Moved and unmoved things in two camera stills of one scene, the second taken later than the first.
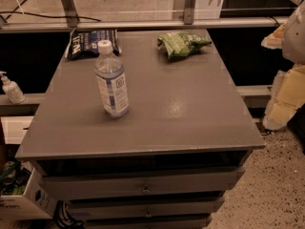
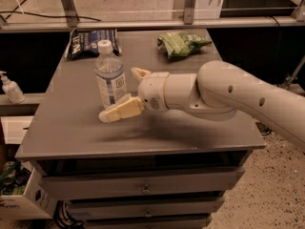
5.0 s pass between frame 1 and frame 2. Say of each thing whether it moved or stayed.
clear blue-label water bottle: stayed
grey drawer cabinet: stayed
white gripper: moved
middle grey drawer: stayed
